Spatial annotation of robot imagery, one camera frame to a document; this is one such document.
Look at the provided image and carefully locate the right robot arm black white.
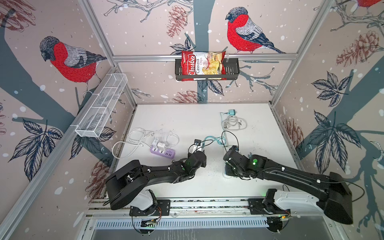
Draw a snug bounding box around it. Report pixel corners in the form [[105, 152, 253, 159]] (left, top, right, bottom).
[[223, 146, 353, 225]]

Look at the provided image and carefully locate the purple strip white cable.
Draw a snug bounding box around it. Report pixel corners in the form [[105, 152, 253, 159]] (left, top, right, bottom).
[[111, 127, 181, 160]]

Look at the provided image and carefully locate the purple power strip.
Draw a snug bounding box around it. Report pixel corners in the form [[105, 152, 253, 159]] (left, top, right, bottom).
[[150, 146, 176, 160]]

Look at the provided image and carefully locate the white charger plug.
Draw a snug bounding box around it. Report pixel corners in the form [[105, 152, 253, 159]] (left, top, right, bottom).
[[157, 142, 167, 153]]

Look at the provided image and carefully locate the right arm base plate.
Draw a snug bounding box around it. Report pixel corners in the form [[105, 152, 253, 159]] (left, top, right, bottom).
[[248, 198, 291, 216]]

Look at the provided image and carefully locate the white wire mesh shelf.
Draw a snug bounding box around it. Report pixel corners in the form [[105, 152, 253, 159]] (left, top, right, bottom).
[[75, 73, 128, 138]]

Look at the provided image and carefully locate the red cassava chips bag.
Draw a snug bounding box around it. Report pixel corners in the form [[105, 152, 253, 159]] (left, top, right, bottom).
[[181, 51, 226, 81]]

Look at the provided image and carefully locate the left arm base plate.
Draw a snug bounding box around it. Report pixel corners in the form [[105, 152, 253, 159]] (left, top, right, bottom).
[[129, 200, 171, 217]]

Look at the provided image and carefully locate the green teal cable tangle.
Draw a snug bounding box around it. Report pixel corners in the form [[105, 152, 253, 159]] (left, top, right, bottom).
[[201, 112, 232, 148]]

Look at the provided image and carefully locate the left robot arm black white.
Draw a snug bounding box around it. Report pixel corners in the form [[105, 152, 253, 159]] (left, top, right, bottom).
[[105, 151, 207, 210]]

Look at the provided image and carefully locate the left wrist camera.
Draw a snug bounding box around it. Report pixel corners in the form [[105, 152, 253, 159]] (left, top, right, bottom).
[[192, 139, 202, 154]]

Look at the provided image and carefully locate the black wall basket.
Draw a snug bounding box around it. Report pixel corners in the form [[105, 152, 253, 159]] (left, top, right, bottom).
[[175, 59, 240, 82]]

